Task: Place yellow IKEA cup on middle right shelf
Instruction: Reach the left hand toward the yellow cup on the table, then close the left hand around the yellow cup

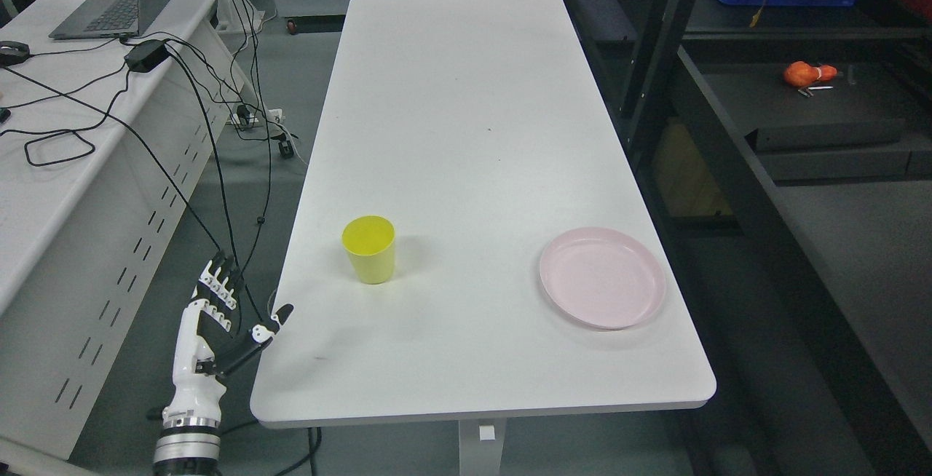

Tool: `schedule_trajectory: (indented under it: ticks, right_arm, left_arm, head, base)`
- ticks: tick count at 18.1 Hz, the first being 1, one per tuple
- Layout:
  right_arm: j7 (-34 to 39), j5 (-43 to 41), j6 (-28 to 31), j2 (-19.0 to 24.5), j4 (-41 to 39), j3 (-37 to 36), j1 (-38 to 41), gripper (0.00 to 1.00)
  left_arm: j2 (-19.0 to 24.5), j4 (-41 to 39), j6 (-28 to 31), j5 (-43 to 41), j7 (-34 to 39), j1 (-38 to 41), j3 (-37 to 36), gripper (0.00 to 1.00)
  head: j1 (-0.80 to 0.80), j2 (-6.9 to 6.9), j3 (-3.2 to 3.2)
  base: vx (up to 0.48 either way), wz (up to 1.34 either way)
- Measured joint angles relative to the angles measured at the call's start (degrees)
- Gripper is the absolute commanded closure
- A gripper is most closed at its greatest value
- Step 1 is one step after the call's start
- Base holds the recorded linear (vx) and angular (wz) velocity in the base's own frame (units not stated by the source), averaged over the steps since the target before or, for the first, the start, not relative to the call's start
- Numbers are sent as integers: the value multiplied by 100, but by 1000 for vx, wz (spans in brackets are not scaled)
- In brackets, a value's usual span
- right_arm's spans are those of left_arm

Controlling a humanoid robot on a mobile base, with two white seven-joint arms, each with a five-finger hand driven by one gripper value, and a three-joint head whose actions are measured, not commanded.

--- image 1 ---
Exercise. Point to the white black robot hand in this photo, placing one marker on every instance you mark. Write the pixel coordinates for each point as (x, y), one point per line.
(208, 349)

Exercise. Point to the yellow plastic cup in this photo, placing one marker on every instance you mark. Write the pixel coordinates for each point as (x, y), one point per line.
(369, 245)

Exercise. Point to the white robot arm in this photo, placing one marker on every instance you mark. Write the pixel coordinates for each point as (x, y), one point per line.
(187, 446)

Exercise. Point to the black metal shelf rack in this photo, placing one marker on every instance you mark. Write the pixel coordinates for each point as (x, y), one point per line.
(797, 220)

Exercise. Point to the orange toy on shelf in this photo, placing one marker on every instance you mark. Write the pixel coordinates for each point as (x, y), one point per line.
(800, 74)

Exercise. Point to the white side desk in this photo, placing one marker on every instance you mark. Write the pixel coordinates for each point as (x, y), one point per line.
(96, 165)

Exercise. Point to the white power strip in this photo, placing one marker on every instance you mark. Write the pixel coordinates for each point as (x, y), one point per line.
(244, 117)

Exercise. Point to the black power adapter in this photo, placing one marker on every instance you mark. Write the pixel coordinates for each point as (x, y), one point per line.
(144, 57)

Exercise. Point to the grey laptop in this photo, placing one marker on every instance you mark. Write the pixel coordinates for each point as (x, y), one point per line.
(101, 19)

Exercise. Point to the white table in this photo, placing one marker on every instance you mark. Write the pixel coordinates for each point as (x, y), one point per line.
(477, 129)

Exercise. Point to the black computer mouse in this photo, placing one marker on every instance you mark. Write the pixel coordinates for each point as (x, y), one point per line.
(13, 53)

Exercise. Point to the pink plastic plate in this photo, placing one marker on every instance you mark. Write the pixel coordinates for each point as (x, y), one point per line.
(602, 278)

